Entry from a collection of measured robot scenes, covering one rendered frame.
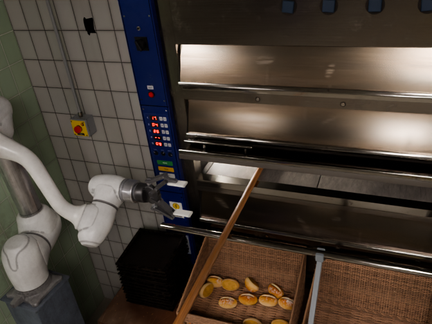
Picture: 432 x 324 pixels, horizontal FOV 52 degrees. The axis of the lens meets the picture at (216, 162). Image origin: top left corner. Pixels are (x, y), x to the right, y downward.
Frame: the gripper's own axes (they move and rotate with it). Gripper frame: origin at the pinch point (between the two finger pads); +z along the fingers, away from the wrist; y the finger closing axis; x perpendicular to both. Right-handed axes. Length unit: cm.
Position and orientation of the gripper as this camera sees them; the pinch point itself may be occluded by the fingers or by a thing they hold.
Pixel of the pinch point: (186, 199)
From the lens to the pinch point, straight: 162.4
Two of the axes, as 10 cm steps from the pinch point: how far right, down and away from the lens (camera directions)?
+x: -3.7, 5.2, -7.7
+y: 1.1, 8.5, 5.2
